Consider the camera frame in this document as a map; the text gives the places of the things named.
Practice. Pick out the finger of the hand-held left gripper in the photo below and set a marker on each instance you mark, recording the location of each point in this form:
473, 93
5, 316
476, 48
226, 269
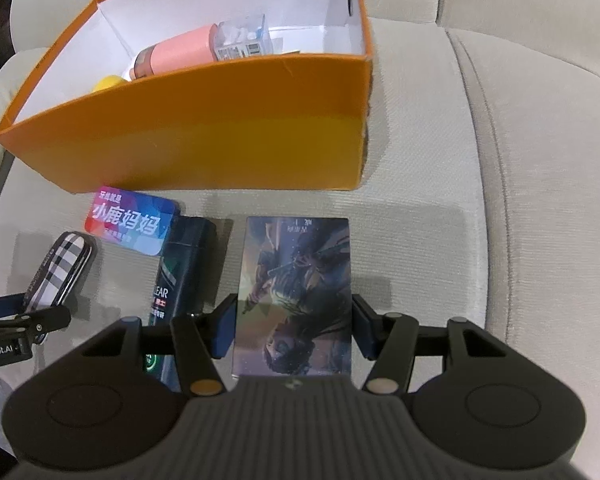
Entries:
40, 322
0, 306

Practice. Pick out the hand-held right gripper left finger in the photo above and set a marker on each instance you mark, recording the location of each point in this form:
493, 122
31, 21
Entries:
225, 327

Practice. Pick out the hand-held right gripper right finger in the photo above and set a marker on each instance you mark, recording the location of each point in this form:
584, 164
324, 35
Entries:
362, 327

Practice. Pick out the black white plaid case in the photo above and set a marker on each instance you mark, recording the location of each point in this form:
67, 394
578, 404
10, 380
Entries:
55, 270

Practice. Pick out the dark illustrated book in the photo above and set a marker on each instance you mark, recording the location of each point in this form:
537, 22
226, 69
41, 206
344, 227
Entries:
295, 285

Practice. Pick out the orange cardboard box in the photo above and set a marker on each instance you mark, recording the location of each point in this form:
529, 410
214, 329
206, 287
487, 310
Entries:
205, 125

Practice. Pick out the yellow rounded plastic object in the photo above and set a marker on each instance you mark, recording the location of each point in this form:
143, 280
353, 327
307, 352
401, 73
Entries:
111, 84

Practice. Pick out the clear plastic box white contents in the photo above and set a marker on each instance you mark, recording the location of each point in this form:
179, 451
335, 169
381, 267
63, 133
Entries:
240, 35

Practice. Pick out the dark shampoo bottle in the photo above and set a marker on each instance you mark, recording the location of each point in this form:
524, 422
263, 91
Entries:
185, 260

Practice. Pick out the pink blue small box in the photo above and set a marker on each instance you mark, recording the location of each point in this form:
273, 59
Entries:
130, 220

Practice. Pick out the pink bottle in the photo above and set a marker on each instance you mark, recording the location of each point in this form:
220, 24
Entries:
180, 50

